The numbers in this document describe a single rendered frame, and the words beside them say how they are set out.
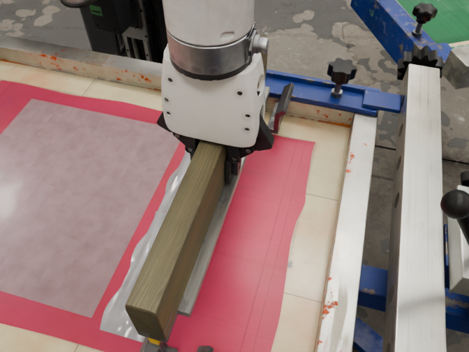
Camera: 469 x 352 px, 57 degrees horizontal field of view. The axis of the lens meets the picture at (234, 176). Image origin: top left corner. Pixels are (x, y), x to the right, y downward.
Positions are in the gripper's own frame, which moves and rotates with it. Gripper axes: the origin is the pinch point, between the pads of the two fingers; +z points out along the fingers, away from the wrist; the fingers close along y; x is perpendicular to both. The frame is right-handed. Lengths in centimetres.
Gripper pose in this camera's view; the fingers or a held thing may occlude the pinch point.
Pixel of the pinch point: (216, 160)
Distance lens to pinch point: 51.1
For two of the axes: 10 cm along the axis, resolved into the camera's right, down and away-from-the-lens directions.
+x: -2.8, 7.5, -6.0
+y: -9.6, -2.2, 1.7
